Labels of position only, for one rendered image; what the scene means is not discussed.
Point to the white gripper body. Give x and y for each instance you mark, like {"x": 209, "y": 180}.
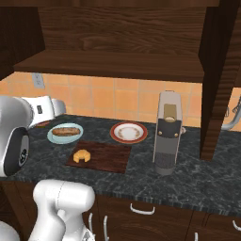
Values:
{"x": 59, "y": 107}

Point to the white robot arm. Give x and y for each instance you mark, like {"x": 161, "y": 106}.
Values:
{"x": 15, "y": 147}

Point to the golden croissant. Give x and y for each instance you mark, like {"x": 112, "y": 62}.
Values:
{"x": 81, "y": 155}

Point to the dark wood cutting board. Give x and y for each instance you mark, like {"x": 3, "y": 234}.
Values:
{"x": 106, "y": 158}

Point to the dark wood cabinet door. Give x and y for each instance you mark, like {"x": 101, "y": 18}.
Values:
{"x": 219, "y": 78}
{"x": 19, "y": 34}

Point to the brown baguette pastry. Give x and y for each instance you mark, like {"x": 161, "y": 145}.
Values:
{"x": 66, "y": 131}

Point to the red rimmed white plate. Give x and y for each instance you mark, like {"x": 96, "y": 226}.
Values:
{"x": 128, "y": 132}

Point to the grey coffee machine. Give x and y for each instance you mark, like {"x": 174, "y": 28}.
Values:
{"x": 168, "y": 141}

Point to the dark wood drawer front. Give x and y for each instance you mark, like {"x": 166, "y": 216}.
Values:
{"x": 163, "y": 208}
{"x": 219, "y": 221}

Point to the silver sink tap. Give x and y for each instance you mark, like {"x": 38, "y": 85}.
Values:
{"x": 233, "y": 120}

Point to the white wall socket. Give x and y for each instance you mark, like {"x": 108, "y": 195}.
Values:
{"x": 38, "y": 80}

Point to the dark wood wall cabinet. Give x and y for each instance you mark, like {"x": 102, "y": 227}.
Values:
{"x": 119, "y": 40}

